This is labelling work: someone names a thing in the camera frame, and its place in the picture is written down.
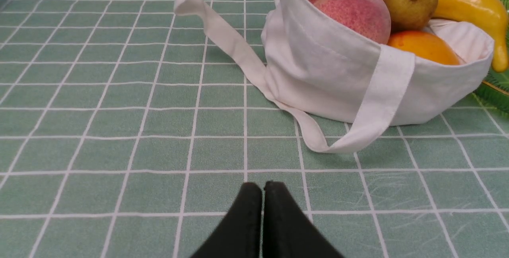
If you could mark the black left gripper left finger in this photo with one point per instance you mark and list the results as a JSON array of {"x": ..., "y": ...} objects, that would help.
[{"x": 238, "y": 233}]

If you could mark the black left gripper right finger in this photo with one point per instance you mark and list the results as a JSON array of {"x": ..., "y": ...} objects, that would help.
[{"x": 287, "y": 232}]

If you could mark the brown-green pear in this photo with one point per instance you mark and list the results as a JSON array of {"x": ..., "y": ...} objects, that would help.
[{"x": 410, "y": 14}]

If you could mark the white cloth tote bag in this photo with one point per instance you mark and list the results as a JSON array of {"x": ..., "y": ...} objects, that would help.
[{"x": 343, "y": 89}]

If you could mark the green checkered tablecloth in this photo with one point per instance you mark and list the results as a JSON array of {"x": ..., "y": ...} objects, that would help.
[{"x": 126, "y": 133}]

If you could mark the orange mango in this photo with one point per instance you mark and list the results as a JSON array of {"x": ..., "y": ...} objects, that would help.
[{"x": 424, "y": 45}]

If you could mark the pink peach with leaf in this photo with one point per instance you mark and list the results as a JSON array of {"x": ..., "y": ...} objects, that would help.
[{"x": 369, "y": 18}]

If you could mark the green glass plate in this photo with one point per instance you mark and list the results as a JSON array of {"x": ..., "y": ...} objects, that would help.
[{"x": 494, "y": 88}]

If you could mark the yellow banana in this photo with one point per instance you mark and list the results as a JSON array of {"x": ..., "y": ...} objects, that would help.
[{"x": 469, "y": 7}]

